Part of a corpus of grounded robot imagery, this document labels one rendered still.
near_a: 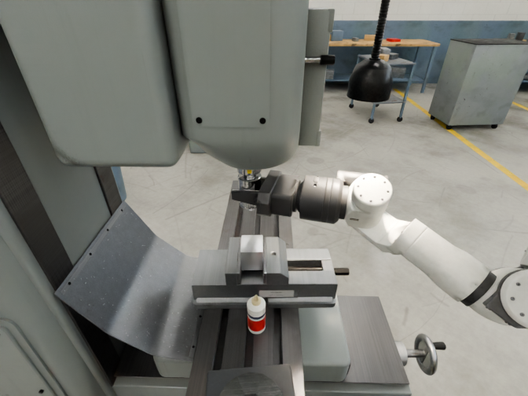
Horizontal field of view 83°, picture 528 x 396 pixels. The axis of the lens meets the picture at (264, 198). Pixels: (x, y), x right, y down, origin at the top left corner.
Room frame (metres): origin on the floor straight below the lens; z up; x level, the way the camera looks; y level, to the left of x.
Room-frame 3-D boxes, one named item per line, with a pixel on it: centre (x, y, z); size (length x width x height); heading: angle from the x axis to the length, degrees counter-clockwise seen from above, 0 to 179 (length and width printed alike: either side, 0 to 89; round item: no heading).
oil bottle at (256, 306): (0.41, 0.02, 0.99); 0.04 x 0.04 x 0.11
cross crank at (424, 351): (0.51, -0.47, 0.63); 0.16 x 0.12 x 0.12; 89
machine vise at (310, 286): (0.53, 0.00, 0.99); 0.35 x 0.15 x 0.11; 91
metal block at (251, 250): (0.53, 0.03, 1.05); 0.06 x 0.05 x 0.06; 1
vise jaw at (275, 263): (0.53, -0.03, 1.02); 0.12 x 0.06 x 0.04; 1
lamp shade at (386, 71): (0.54, -0.18, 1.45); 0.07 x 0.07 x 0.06
